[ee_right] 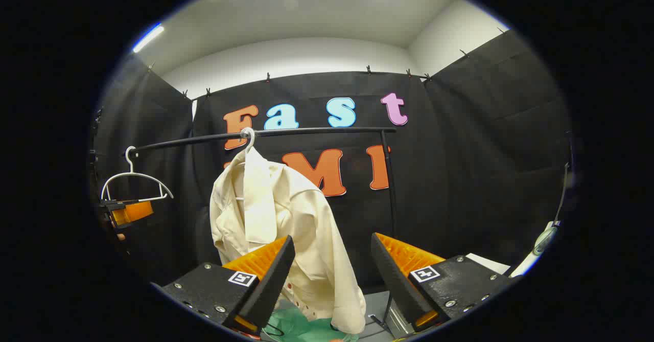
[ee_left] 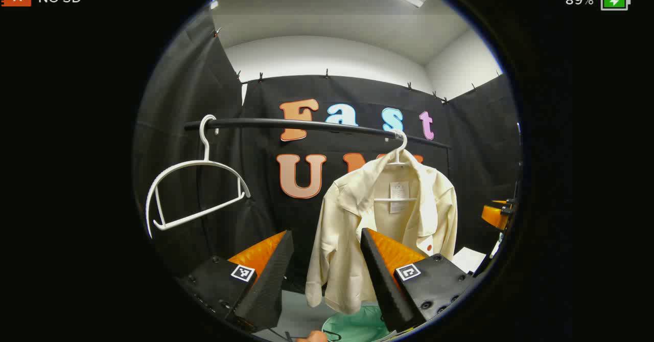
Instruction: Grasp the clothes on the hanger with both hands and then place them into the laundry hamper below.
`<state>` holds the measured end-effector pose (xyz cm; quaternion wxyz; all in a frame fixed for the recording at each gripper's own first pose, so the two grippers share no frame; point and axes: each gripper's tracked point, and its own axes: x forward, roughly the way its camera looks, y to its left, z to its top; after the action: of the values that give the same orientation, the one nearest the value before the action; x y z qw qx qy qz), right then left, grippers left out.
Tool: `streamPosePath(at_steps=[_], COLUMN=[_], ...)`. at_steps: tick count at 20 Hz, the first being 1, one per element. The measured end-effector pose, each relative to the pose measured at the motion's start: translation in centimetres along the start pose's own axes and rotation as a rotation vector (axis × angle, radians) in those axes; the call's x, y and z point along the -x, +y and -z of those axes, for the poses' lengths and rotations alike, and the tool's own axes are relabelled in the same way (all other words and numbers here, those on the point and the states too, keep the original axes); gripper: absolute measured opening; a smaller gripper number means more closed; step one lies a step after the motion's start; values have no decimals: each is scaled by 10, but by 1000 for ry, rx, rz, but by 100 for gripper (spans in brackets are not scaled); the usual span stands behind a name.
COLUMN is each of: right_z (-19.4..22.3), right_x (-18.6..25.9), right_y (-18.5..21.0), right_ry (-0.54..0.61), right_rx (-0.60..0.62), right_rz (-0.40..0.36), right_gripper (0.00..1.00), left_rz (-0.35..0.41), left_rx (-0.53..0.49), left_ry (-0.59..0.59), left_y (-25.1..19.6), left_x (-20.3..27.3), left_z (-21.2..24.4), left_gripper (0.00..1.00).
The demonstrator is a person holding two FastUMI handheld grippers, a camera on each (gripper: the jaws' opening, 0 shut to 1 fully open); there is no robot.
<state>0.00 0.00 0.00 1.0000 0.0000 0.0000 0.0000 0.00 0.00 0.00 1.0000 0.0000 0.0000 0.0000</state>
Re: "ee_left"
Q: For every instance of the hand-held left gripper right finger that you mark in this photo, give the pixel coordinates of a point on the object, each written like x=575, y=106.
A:
x=380, y=280

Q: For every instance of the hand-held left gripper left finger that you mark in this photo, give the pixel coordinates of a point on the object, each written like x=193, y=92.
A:
x=265, y=291

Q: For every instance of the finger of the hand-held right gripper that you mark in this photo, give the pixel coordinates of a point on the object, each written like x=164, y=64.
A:
x=493, y=214

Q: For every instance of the mint green laundry hamper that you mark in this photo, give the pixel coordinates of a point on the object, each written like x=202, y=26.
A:
x=357, y=326

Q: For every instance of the cream button-up shirt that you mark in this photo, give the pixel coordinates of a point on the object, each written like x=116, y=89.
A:
x=347, y=219

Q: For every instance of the white plastic clothes hanger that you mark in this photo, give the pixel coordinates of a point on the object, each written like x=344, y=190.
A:
x=380, y=199
x=206, y=150

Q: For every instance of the white flat panel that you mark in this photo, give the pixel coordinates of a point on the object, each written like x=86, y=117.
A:
x=467, y=260

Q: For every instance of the peach rounded object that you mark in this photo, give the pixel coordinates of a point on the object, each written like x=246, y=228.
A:
x=311, y=337

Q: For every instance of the black backdrop cloth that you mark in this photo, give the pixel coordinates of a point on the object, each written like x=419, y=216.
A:
x=214, y=204

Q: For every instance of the row of black clips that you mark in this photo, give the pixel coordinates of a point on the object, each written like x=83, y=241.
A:
x=327, y=73

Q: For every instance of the black clothes rail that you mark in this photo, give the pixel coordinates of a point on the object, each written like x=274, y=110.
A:
x=255, y=122

